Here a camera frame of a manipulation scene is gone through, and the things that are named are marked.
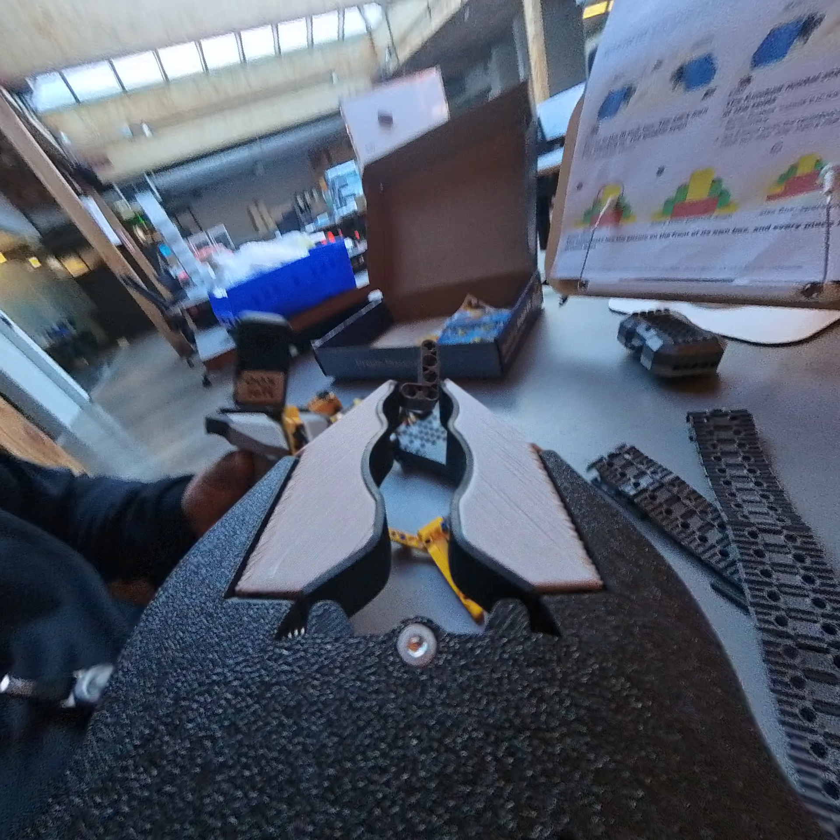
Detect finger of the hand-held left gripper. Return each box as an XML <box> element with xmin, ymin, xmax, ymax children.
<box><xmin>222</xmin><ymin>411</ymin><xmax>294</xmax><ymax>458</ymax></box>

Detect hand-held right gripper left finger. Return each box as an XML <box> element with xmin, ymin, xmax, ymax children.
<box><xmin>233</xmin><ymin>378</ymin><xmax>399</xmax><ymax>599</ymax></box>

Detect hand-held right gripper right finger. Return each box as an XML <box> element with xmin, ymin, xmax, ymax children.
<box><xmin>440</xmin><ymin>378</ymin><xmax>605</xmax><ymax>595</ymax></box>

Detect black toy battery box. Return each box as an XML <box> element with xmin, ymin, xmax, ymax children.
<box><xmin>392</xmin><ymin>412</ymin><xmax>455</xmax><ymax>484</ymax></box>

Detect black toy track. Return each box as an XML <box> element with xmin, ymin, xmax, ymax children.
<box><xmin>586</xmin><ymin>443</ymin><xmax>750</xmax><ymax>609</ymax></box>
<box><xmin>684</xmin><ymin>407</ymin><xmax>840</xmax><ymax>829</ymax></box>

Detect black angled toy beam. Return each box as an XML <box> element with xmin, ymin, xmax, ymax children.
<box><xmin>398</xmin><ymin>336</ymin><xmax>443</xmax><ymax>416</ymax></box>

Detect person's left forearm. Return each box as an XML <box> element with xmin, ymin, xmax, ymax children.
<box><xmin>0</xmin><ymin>451</ymin><xmax>199</xmax><ymax>586</ymax></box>

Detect grey desk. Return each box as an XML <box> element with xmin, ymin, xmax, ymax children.
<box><xmin>197</xmin><ymin>282</ymin><xmax>840</xmax><ymax>821</ymax></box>

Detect person's left hand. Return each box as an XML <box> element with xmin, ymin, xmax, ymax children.
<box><xmin>181</xmin><ymin>449</ymin><xmax>280</xmax><ymax>538</ymax></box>

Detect blue plastic crate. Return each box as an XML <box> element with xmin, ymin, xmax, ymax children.
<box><xmin>207</xmin><ymin>240</ymin><xmax>360</xmax><ymax>329</ymax></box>

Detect yellow toy panel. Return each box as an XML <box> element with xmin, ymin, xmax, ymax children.
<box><xmin>386</xmin><ymin>516</ymin><xmax>488</xmax><ymax>622</ymax></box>

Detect printed booklets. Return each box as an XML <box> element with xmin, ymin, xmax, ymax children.
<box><xmin>435</xmin><ymin>294</ymin><xmax>515</xmax><ymax>348</ymax></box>

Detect blue cardboard box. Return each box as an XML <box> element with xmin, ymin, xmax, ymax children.
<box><xmin>310</xmin><ymin>67</ymin><xmax>546</xmax><ymax>383</ymax></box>

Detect grey toy motor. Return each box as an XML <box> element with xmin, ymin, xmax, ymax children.
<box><xmin>616</xmin><ymin>308</ymin><xmax>727</xmax><ymax>381</ymax></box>

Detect person's dark clothing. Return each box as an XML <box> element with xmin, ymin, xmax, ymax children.
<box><xmin>0</xmin><ymin>451</ymin><xmax>173</xmax><ymax>840</ymax></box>

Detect glass skylight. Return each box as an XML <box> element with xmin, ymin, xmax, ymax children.
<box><xmin>28</xmin><ymin>2</ymin><xmax>386</xmax><ymax>110</ymax></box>

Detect instruction sheet stand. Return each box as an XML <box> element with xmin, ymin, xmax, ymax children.
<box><xmin>543</xmin><ymin>0</ymin><xmax>840</xmax><ymax>311</ymax></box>

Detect wooden post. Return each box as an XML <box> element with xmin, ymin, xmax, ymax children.
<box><xmin>0</xmin><ymin>91</ymin><xmax>199</xmax><ymax>360</ymax></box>

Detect black lanyard clip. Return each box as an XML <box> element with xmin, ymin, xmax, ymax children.
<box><xmin>0</xmin><ymin>661</ymin><xmax>117</xmax><ymax>711</ymax></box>

